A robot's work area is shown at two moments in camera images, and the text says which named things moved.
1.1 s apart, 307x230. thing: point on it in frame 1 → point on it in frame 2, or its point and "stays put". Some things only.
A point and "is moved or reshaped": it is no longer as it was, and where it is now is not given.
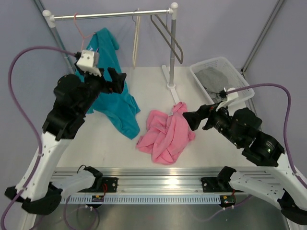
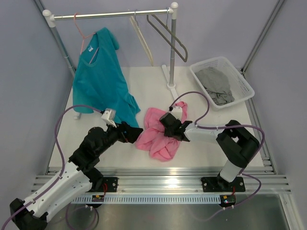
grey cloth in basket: (214, 81) stays put
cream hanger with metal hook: (136, 18) → (134, 20)
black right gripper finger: (194, 118) → (173, 132)
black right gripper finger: (206, 109) → (179, 129)
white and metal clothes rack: (50, 18) stays put
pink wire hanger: (83, 36) stays put
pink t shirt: (166, 135) is moved or reshaped
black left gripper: (116, 85) → (131, 134)
